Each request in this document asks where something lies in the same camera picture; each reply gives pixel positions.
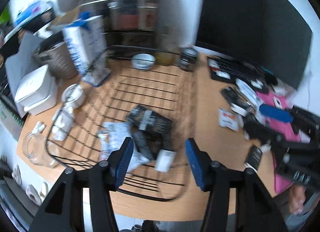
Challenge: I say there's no person's right hand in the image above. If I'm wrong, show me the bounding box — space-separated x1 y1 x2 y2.
289 185 305 215

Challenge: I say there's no white remote control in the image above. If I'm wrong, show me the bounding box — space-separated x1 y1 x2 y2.
273 97 283 110

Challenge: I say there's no pink desk mat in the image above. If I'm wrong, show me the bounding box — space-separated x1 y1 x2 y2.
256 91 304 194

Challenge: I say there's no white snack bag near keyboard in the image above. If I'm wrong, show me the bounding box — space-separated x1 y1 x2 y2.
235 79 263 108

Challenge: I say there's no black white tissue box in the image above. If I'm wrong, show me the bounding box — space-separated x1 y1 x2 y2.
220 86 254 117

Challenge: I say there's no black box on mat edge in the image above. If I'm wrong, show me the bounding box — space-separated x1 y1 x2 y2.
244 145 263 172

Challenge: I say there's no white sachet with red logo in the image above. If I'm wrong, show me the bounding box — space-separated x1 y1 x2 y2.
218 108 241 132

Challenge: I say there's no clear glass jar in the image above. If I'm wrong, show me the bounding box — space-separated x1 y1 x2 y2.
22 133 59 168

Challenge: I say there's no black mechanical keyboard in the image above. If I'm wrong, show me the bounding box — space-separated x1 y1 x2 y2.
207 56 269 94

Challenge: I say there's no rice cracker snack bag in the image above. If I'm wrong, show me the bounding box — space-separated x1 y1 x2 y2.
97 122 150 172

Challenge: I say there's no crumpled white tissue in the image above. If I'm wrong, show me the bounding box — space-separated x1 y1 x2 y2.
52 106 75 141

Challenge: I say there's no black computer monitor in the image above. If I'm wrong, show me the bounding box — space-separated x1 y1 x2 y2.
196 0 312 89

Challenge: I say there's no dark glass jar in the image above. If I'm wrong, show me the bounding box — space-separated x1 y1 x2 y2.
178 47 199 72

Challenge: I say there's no large white snack bag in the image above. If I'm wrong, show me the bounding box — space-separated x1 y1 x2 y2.
155 149 176 173

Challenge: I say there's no black tissue pack middle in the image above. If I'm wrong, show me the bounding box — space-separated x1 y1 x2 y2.
132 127 155 161

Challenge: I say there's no white lidded storage box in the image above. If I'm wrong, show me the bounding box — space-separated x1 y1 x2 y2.
15 64 58 115

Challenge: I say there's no clear glass with liquid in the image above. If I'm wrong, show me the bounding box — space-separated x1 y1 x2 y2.
155 25 178 66

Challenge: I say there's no small ceramic bowl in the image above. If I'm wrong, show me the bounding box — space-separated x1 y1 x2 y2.
131 53 156 70

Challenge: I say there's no grey woven basket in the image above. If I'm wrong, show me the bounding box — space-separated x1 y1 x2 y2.
32 42 78 80

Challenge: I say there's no white blue water carton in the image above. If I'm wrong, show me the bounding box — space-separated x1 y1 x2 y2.
62 12 111 87

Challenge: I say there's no dark acrylic organizer shelf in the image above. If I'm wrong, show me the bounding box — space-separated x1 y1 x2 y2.
79 0 160 48

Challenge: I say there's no black wire basket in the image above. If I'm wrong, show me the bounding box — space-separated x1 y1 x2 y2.
46 46 196 202

